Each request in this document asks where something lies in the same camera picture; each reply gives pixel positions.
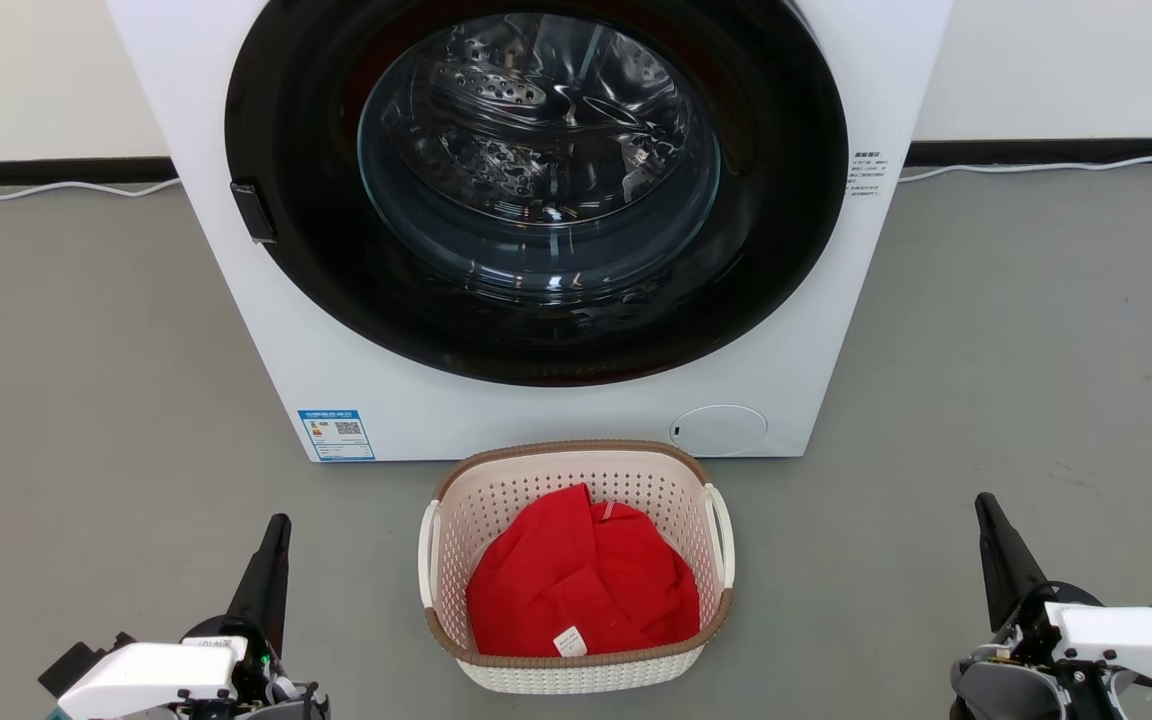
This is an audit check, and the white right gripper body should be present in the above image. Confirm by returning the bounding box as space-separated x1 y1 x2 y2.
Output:
994 583 1152 720

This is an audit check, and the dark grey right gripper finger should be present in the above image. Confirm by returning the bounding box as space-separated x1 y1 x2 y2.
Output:
974 492 1049 633

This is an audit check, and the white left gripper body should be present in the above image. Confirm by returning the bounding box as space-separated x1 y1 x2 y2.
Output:
38 615 285 720

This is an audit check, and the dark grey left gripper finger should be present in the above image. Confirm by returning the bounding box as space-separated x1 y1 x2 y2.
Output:
225 514 293 656

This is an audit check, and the white perforated laundry basket brown rim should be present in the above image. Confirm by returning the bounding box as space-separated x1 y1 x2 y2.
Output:
418 440 736 695

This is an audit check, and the blue energy label sticker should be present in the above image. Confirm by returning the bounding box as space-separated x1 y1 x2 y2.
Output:
298 409 376 462

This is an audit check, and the white front-load washing machine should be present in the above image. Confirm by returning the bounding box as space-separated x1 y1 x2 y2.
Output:
106 0 955 463

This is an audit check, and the red garment with white label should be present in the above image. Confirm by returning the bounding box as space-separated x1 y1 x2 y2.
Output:
466 484 702 658

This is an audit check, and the black round washing machine door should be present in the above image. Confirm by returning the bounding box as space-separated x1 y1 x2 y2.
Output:
224 0 849 388

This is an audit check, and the round white filter cover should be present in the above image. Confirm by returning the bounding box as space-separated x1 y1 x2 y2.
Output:
669 404 769 458

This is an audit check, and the white text sticker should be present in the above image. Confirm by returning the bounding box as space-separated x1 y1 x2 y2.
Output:
848 150 889 199

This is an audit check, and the black door handle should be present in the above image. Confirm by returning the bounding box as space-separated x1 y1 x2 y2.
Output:
230 180 278 244

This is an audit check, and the white power cable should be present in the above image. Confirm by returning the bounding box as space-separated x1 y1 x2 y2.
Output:
0 178 182 201
898 155 1152 184

